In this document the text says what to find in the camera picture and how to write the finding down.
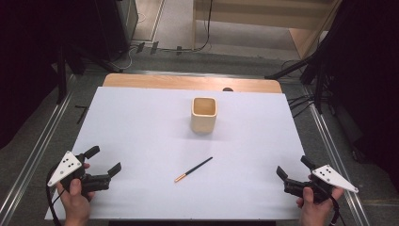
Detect black metal stand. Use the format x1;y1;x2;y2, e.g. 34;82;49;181
56;41;124;105
263;53;330;116

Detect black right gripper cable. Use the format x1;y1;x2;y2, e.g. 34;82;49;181
328;195;347;226

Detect person's right hand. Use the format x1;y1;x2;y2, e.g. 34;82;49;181
295;186;344;226

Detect bundle of black floor cables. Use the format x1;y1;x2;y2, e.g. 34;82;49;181
285;92;316;120

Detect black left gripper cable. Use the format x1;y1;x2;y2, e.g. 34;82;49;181
45;170;65;226

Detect black pen with gold tip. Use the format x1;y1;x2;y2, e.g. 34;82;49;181
174;156;214;184

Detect white floor cable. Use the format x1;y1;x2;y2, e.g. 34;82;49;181
114;43;140;72

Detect beige square pen holder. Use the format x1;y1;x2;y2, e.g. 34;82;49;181
190;96;218;135

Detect person's left hand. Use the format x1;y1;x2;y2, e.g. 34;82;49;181
56;162;96;226

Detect white paper sheet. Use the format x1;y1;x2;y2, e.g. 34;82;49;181
44;86;311;221

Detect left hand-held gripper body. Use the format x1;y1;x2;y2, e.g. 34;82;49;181
46;151;112;194

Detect light wooden furniture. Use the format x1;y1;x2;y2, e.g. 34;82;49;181
191;0;343;60

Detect black cabinet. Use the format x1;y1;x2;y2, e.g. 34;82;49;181
93;0;139;62

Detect metal floor rail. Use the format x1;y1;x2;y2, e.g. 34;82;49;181
0;92;74;226
301;84;372;226

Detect black hanging cable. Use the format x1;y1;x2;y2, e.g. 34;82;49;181
187;0;215;54

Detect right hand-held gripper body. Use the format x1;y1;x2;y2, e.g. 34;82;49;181
283;164;359;203

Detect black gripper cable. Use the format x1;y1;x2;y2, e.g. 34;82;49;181
45;170;65;226
328;195;347;226

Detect wooden table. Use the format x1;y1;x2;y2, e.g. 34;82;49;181
102;73;283;94

